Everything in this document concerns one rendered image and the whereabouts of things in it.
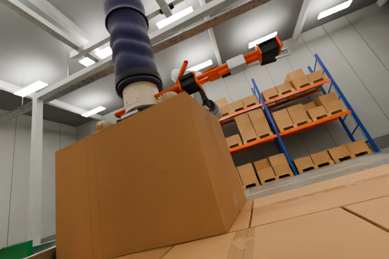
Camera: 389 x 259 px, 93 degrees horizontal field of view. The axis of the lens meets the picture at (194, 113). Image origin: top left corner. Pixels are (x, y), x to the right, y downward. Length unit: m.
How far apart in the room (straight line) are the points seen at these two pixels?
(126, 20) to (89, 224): 0.91
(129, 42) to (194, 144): 0.64
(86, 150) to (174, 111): 0.38
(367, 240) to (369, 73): 11.05
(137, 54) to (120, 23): 0.21
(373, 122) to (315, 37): 4.65
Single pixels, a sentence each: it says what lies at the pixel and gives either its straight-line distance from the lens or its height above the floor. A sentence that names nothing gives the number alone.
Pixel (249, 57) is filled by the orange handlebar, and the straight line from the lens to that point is 0.81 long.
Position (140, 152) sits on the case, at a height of 0.81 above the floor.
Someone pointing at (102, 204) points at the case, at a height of 0.69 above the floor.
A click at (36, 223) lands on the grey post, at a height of 0.81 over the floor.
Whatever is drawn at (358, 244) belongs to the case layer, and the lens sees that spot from 0.35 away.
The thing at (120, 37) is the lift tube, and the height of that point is 1.43.
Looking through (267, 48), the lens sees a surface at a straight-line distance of 0.82.
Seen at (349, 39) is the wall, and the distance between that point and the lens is 12.01.
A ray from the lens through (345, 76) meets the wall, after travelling 10.96.
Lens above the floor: 0.67
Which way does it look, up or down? 21 degrees up
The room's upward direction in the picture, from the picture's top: 17 degrees counter-clockwise
